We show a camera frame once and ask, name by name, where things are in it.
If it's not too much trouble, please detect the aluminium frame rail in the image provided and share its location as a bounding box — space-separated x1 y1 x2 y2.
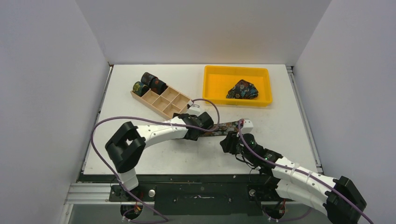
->
59 183 111 224

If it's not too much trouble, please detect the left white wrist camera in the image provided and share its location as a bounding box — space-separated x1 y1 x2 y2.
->
186 104 201 116

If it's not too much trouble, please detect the dark floral folded tie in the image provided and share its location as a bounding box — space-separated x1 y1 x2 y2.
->
226 79 259 99

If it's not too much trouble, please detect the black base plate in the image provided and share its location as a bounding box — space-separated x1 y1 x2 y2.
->
77 174 325 217

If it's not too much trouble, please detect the wooden compartment tray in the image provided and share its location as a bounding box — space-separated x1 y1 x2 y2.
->
130 86 191 120

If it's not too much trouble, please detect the dark rolled tie rear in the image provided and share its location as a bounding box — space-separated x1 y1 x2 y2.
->
141 72 157 87

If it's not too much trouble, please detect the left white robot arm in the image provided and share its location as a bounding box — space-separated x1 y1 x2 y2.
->
105 112 214 201

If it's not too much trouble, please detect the yellow floral rolled tie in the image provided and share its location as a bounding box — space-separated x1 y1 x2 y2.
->
132 81 150 97

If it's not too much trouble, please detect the orange grey floral tie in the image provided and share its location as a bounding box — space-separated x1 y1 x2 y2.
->
200 121 238 137

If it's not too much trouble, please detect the yellow plastic bin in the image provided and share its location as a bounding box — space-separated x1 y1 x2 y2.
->
203 65 273 107

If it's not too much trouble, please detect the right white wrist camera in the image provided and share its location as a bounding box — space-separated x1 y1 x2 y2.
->
238 119 254 134

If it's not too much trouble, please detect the red patterned rolled tie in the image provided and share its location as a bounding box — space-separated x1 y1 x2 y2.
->
149 78 168 95

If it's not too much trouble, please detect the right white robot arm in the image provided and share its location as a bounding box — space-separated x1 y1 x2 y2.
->
220 132 367 224

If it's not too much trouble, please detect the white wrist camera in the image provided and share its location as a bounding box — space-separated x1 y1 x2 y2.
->
238 119 254 134
186 104 201 116

